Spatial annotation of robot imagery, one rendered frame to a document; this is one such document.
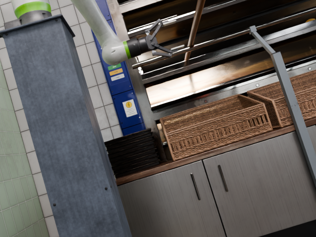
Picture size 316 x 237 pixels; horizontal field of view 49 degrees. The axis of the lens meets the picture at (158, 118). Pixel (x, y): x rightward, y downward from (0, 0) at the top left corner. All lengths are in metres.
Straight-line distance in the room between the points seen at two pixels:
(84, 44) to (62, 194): 1.49
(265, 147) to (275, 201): 0.27
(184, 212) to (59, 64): 1.00
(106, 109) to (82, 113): 1.22
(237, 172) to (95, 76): 1.18
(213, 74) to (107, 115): 0.77
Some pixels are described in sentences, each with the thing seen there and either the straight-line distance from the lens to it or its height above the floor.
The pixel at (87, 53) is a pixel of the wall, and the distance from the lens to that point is 2.48.
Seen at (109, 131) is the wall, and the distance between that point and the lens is 2.37.
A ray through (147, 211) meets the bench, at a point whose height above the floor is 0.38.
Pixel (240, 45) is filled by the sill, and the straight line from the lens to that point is 2.46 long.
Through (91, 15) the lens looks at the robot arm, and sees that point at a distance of 1.82.
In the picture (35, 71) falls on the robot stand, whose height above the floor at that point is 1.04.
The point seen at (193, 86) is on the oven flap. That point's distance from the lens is 2.36.
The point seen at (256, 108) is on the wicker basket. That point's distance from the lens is 1.90.
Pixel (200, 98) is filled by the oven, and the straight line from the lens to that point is 2.35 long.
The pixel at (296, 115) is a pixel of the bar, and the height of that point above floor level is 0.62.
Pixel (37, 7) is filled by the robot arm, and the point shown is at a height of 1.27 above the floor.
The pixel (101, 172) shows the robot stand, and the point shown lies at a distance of 1.16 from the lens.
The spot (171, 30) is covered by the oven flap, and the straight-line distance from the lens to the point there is 2.38.
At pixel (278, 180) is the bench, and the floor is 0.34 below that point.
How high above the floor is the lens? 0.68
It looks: 4 degrees up
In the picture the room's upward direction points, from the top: 17 degrees counter-clockwise
